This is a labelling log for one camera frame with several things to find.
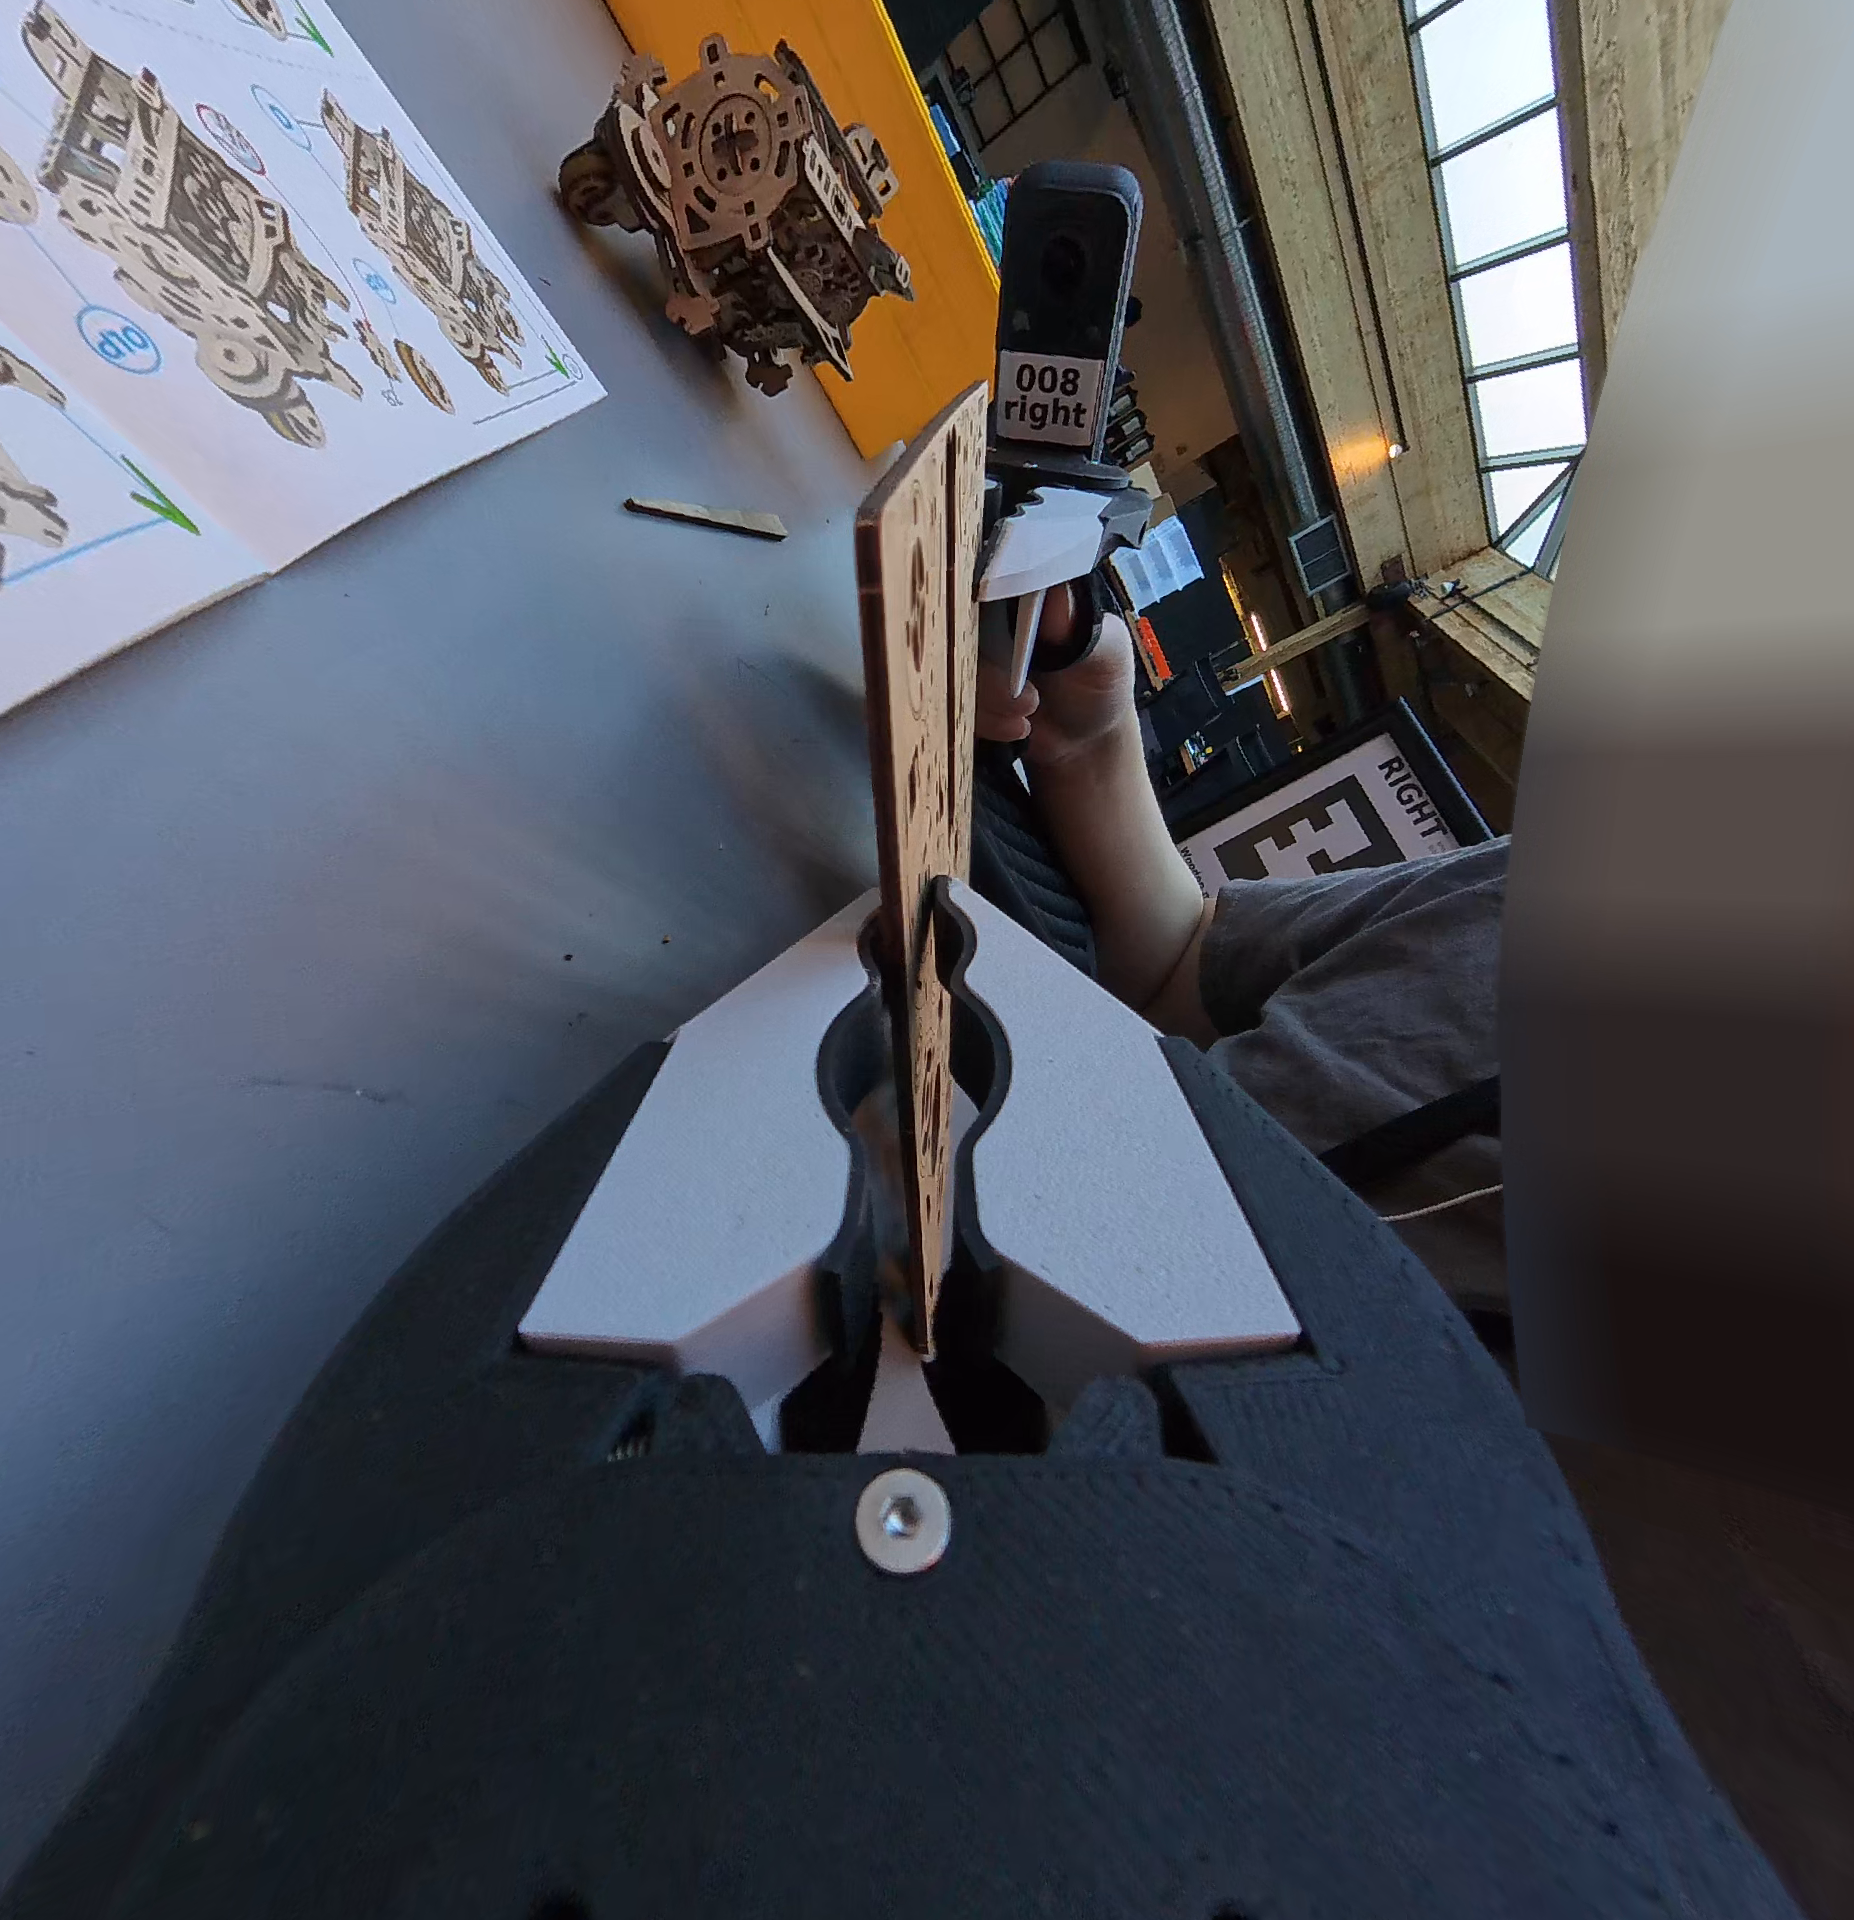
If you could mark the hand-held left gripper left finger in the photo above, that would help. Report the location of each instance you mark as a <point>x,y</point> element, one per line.
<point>703,1200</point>

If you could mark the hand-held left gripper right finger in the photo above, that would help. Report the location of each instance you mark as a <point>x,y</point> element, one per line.
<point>1121,1200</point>

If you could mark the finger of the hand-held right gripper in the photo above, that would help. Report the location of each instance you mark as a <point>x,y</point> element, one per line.
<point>1048,555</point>

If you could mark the narrow wooden parts sheet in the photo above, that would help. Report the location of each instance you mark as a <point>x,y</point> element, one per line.
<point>920,719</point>

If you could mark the person's right forearm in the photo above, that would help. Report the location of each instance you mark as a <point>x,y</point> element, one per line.
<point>1121,884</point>

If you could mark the assembled wooden model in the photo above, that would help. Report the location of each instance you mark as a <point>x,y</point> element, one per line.
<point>747,195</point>

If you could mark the person's right hand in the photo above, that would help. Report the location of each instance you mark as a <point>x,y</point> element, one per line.
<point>1086,711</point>

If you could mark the flat wooden stick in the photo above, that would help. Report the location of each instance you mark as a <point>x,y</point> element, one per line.
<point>710,519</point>

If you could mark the framed marker sign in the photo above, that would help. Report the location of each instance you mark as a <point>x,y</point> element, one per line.
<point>1406,810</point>

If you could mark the yellow plastic bin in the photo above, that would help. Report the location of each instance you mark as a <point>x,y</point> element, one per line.
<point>854,58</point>

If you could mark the skylight window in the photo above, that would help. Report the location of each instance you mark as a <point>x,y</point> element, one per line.
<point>1496,195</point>

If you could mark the person's brown trousers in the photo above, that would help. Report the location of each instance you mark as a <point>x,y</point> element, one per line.
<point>1694,1649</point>

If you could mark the instruction booklet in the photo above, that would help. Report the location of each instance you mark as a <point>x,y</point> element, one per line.
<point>311,494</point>

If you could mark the grey ventilation duct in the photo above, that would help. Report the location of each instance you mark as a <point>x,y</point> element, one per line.
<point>1242,300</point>

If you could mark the wall vent grille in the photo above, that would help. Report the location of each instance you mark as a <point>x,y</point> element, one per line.
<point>1319,552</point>

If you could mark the wall lamp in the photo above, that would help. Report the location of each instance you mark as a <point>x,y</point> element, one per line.
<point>1394,446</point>

